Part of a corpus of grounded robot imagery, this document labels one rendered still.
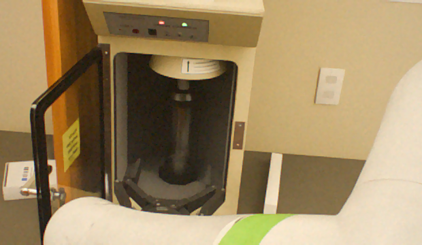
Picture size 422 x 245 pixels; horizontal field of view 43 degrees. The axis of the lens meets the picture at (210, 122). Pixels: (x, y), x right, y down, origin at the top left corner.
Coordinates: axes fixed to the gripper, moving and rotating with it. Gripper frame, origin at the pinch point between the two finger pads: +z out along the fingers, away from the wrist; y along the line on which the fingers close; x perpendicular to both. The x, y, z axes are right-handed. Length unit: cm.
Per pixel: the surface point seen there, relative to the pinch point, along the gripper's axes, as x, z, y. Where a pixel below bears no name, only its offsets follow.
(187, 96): -5.4, 23.4, -0.6
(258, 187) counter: 25.8, 35.9, -21.0
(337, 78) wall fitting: 1, 59, -42
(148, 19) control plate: -27.1, 7.8, 6.5
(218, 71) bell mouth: -12.9, 21.2, -7.1
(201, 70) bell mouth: -13.7, 18.7, -3.4
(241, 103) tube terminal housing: -8.1, 16.2, -12.7
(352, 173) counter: 26, 47, -49
